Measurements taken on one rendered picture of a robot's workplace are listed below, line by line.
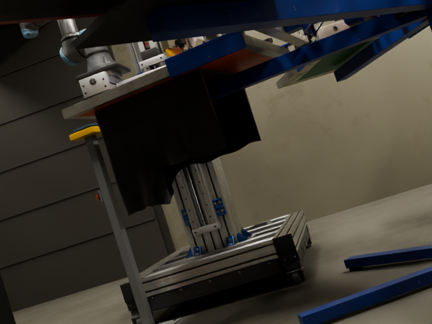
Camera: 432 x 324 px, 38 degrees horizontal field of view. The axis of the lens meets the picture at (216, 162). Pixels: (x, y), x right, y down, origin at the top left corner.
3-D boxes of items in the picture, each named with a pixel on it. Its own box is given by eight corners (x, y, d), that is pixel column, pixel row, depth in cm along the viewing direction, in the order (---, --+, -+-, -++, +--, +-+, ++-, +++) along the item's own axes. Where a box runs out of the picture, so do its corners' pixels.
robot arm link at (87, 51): (96, 49, 313) (88, 23, 313) (78, 59, 320) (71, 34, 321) (113, 49, 322) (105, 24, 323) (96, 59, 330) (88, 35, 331)
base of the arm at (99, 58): (94, 79, 329) (89, 61, 330) (121, 69, 327) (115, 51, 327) (83, 75, 314) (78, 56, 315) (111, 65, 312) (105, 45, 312)
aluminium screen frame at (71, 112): (63, 119, 245) (61, 110, 245) (137, 117, 299) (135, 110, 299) (246, 43, 215) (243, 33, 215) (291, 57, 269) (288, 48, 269)
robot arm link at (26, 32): (33, 30, 300) (27, 8, 301) (20, 39, 307) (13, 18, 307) (46, 30, 307) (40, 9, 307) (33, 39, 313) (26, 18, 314)
